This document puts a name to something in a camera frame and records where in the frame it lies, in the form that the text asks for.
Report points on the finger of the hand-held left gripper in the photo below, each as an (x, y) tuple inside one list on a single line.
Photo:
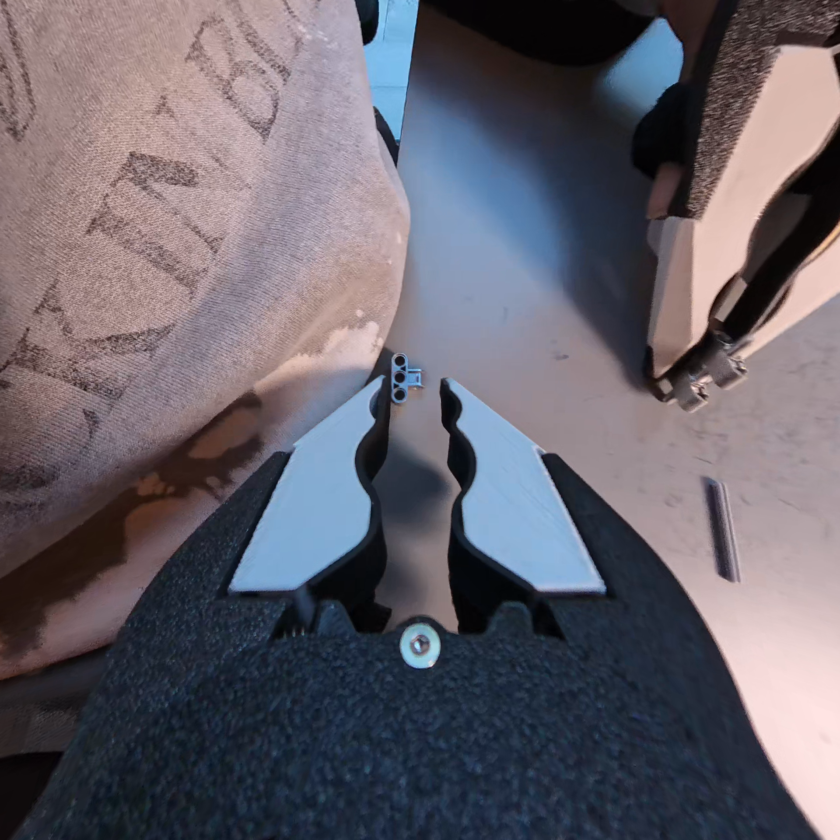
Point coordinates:
[(800, 289), (754, 164)]

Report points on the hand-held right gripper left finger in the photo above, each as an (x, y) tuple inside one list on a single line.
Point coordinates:
[(308, 518)]

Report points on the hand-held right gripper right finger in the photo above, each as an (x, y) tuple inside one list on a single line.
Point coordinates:
[(525, 525)]

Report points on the chrome T-shaped connector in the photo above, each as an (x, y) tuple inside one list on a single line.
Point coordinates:
[(400, 380)]

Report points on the grey axle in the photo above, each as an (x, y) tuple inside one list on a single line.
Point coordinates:
[(722, 528)]

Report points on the person's left hand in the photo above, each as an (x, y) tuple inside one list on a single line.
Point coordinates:
[(664, 190)]

